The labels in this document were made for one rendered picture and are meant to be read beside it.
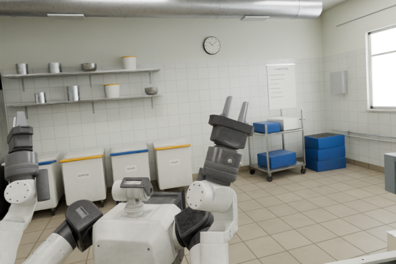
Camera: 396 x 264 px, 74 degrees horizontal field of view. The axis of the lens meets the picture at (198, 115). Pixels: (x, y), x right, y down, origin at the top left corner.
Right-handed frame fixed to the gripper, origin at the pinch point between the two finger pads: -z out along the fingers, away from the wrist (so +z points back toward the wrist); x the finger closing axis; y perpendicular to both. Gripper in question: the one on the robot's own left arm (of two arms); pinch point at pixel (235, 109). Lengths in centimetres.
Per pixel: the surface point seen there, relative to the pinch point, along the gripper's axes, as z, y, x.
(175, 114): -53, 389, -57
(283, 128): -75, 319, -228
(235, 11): -202, 266, -76
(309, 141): -71, 334, -297
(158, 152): 18, 332, -38
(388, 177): 1, 20, -82
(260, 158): -17, 352, -218
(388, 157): -7, 19, -79
